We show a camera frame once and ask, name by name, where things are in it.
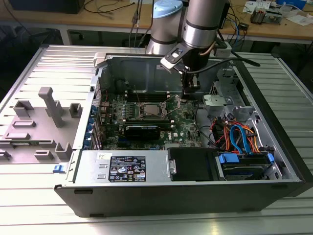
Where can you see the hard disk in blue carrier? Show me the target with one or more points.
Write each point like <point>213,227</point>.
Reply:
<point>228,158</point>

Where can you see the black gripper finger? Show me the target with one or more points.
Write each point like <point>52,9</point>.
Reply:
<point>194,85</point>
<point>185,85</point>

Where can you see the black desktop device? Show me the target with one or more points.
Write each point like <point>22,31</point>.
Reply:
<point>225,14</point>

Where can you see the grey parts rack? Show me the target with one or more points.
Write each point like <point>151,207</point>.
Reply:
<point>44,129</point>

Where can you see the small black box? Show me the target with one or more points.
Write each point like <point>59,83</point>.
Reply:
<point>244,26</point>

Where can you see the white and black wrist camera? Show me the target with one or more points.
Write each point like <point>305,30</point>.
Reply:
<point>171,62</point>

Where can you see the blue case latch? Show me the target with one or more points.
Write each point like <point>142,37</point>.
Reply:
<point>58,169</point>

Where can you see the silver metal drive cage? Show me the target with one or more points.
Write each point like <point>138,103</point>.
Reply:
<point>215,101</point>

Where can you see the white printed paper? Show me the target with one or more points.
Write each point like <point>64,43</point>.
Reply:
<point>256,5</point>

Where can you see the black and silver PC case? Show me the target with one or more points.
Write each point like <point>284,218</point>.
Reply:
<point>171,200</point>

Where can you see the silver power supply unit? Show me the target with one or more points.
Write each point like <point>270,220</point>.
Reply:
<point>90,159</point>

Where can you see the copper finned heatsink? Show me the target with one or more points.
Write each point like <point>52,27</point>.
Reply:
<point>258,16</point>

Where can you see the grey metal drive tray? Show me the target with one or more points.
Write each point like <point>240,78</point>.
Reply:
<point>274,17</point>

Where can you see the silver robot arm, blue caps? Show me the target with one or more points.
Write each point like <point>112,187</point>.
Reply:
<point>200,29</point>

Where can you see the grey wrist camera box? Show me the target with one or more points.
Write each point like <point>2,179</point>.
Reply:
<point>225,50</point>

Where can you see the green motherboard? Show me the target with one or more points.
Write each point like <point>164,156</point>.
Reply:
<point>181,132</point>

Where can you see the silver CPU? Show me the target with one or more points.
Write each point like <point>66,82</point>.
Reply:
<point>152,109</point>

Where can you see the CPU socket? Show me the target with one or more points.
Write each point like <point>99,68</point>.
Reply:
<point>141,109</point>

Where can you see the dark office chair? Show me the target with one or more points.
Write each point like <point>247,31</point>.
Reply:
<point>12,34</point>

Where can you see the blue plastic box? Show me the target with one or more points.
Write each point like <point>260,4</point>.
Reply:
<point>296,3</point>

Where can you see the large black box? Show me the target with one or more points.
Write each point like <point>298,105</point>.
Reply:
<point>49,6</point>

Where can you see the thin metal locking lever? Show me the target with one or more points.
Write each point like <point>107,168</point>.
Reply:
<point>137,94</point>

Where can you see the white paper sheet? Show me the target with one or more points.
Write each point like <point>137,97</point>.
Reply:
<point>300,19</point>

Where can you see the wooden workbench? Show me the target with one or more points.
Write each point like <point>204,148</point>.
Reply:
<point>269,30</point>

